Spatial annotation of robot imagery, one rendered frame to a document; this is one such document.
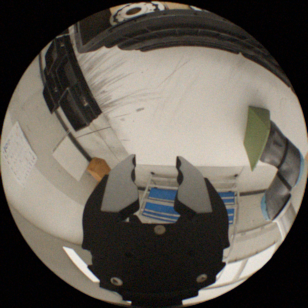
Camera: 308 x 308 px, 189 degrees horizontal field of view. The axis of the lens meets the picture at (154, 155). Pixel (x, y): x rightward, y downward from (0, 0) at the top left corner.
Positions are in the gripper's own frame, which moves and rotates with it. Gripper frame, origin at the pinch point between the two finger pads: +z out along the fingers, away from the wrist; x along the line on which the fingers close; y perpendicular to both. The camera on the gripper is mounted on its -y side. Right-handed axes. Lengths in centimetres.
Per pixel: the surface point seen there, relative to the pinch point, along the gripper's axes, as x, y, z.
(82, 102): -56, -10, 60
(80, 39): -10.9, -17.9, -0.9
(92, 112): -51, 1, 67
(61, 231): -235, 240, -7
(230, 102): 23.2, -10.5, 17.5
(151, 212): 3, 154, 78
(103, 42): -7.2, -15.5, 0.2
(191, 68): 9.3, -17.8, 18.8
